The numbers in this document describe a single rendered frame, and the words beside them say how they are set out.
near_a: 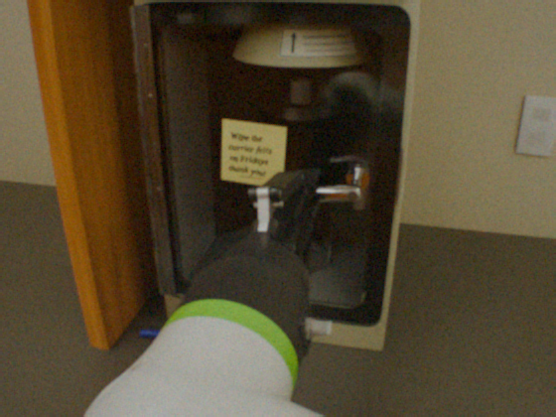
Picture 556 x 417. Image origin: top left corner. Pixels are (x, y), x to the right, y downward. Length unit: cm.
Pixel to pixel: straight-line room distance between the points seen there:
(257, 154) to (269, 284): 29
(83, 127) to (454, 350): 57
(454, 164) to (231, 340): 82
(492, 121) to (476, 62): 12
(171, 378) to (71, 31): 44
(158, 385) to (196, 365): 2
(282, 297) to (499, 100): 77
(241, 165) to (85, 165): 19
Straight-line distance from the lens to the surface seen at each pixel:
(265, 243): 39
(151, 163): 65
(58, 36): 59
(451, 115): 102
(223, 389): 25
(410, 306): 82
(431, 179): 106
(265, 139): 59
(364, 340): 72
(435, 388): 70
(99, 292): 70
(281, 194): 42
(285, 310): 33
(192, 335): 29
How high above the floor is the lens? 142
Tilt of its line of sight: 25 degrees down
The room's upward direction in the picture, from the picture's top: straight up
